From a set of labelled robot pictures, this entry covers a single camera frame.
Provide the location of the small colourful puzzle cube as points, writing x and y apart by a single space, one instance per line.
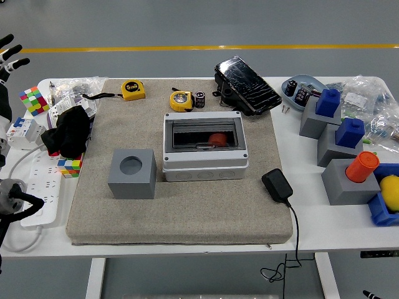
70 166

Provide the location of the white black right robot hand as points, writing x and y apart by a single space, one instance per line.
371 294

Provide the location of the white blue circuit breaker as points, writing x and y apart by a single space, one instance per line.
25 134

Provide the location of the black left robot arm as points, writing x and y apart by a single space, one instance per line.
9 199

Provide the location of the yellow lemon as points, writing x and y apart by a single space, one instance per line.
391 193

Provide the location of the white table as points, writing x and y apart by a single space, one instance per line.
327 230

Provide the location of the black cloth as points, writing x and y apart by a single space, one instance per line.
68 127

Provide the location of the black table control panel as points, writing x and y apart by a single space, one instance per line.
378 254

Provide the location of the blue block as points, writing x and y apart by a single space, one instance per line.
327 102
349 134

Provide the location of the blue plastic bin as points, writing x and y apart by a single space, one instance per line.
378 213

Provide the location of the grey block holder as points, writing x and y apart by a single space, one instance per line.
328 149
346 193
310 123

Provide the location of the grey block with round hole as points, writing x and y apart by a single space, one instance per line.
131 187

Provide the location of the blue-grey tray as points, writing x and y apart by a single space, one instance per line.
304 79

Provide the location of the grey-brown mat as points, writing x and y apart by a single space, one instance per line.
187 211

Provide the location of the yellow black tape measure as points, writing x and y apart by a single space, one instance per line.
180 101

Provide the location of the white power strip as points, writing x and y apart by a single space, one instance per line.
43 180

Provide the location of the clear plastic bag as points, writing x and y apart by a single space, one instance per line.
78 85

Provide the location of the black box with cracked lid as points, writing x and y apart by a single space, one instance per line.
249 87

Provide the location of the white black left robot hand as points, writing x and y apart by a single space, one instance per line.
4 99

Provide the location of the small black capacitor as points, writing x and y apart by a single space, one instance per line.
200 100

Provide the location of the black power adapter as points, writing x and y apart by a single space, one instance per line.
276 185

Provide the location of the clear bags of parts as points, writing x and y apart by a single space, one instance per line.
368 99

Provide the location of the large colourful puzzle cube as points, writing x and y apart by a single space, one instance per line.
32 101

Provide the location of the grey junction box clear lid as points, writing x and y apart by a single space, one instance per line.
205 168

